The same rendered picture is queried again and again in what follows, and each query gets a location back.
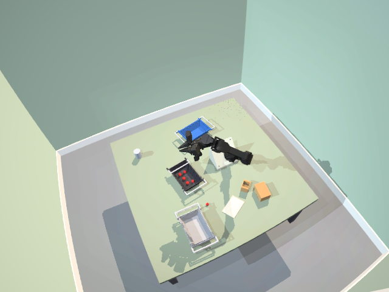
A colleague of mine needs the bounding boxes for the white flat rectangular sheet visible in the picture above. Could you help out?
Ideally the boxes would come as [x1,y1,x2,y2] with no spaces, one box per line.
[222,196,244,218]

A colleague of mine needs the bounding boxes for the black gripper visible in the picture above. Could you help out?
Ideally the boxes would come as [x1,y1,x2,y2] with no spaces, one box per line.
[178,131,205,161]

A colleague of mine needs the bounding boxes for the orange rectangular box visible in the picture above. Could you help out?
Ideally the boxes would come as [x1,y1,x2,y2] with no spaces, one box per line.
[253,182,271,201]

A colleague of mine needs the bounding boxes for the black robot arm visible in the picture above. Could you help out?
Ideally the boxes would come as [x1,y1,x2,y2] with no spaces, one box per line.
[191,134,253,165]

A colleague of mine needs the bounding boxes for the white cylinder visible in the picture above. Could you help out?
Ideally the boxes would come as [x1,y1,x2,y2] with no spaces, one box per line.
[134,148,142,159]

